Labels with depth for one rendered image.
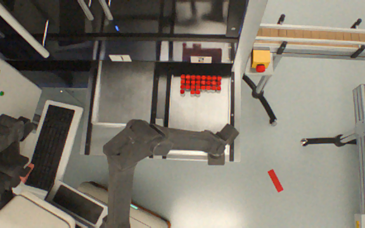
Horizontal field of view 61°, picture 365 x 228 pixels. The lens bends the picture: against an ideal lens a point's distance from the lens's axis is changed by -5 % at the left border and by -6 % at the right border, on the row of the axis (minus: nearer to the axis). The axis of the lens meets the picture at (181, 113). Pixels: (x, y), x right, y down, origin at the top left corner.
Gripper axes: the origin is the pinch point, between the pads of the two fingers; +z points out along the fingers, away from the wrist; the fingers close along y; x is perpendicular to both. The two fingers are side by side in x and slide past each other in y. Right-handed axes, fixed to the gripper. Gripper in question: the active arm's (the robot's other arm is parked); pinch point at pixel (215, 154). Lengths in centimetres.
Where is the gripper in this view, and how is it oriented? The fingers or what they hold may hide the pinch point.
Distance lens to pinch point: 138.5
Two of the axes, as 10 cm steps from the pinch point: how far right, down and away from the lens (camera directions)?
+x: -10.0, -0.1, 0.7
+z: 0.7, 2.4, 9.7
